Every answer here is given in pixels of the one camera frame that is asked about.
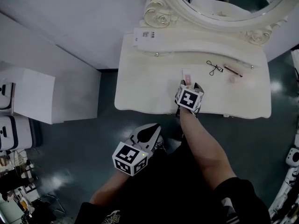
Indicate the white cube cabinet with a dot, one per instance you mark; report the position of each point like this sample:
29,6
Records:
32,94

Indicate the white paper label sheet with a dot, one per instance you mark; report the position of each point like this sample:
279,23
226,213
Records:
144,37

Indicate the white dressing table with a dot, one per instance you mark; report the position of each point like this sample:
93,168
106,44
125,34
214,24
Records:
149,85

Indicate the white storage case dark trim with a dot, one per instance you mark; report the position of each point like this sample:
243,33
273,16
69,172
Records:
5,94
14,133

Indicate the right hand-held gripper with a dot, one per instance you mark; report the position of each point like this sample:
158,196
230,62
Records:
188,99

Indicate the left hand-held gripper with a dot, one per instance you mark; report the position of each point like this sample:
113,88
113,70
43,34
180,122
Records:
140,146

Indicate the person's left forearm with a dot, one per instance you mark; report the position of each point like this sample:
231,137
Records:
109,188

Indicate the ornate white framed mirror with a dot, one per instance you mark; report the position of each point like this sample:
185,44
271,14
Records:
182,10

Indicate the black eyelash curler makeup tool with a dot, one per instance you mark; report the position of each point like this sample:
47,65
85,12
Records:
213,67

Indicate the brown makeup pencil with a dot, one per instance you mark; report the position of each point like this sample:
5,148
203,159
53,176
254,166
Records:
233,71

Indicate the white robot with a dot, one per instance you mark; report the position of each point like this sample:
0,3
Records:
288,183

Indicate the person's white sneaker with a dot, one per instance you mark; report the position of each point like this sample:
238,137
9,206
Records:
160,144

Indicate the person's right forearm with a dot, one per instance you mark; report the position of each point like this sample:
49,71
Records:
205,146

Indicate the person's black clothing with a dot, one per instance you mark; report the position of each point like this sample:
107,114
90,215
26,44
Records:
168,190

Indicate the pale pink makeup puff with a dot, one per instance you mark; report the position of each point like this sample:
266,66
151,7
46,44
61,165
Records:
232,79

